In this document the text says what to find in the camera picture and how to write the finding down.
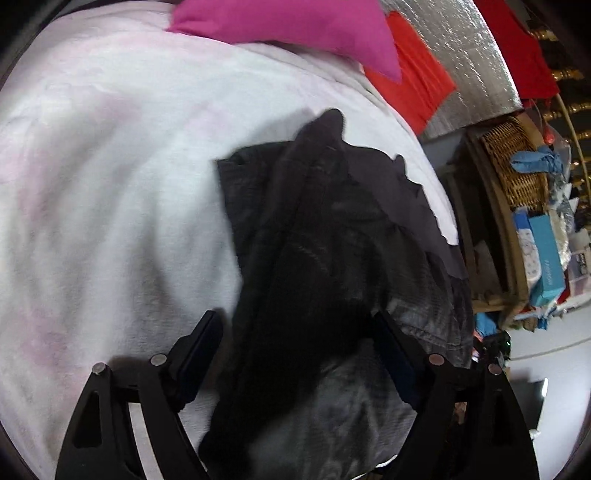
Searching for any dark quilted jacket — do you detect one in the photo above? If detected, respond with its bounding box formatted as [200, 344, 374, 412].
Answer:
[198, 108, 476, 480]

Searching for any wicker basket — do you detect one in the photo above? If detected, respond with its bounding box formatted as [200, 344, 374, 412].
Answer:
[480, 117, 551, 213]

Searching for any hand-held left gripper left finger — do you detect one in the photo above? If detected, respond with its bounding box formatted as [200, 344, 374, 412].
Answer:
[54, 310, 225, 480]

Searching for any blue cloth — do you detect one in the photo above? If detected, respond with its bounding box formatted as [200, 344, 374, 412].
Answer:
[510, 147, 567, 176]

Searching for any silver foil panel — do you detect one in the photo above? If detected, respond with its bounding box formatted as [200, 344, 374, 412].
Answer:
[379, 0, 523, 140]

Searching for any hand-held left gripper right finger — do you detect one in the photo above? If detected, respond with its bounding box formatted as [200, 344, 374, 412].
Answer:
[370, 310, 542, 480]

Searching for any teal box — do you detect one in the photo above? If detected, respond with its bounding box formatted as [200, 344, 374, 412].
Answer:
[526, 215, 568, 308]

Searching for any red cloth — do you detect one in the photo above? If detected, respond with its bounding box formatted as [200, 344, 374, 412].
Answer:
[475, 0, 561, 100]

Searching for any white dotted box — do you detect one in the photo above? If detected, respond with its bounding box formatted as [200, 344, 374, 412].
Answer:
[515, 228, 542, 283]

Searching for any white fleece blanket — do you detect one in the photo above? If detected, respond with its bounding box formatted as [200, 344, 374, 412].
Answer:
[0, 4, 460, 480]

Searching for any pink pillow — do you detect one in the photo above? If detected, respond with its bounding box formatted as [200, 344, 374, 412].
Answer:
[166, 0, 403, 82]

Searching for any wooden shelf unit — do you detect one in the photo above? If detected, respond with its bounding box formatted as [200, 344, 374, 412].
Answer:
[441, 111, 536, 330]

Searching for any red pillow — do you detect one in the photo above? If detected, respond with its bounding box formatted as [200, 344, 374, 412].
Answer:
[362, 11, 458, 137]

